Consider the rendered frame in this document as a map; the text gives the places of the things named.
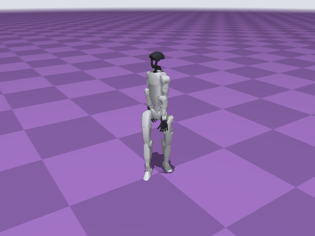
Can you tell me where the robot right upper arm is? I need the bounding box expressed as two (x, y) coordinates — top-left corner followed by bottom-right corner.
(144, 71), (150, 95)

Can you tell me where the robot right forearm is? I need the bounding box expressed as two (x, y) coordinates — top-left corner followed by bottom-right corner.
(146, 95), (153, 110)

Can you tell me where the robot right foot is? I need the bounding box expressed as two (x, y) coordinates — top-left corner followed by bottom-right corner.
(143, 167), (153, 180)

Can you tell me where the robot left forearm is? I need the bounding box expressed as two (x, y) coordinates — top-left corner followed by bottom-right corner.
(160, 97), (168, 120)

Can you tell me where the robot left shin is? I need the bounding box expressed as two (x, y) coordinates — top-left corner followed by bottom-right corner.
(162, 145), (171, 164)

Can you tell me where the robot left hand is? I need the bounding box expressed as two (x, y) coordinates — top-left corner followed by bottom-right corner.
(157, 116), (168, 132)

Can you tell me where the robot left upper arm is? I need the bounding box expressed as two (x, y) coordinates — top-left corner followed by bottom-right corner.
(159, 74), (170, 102)

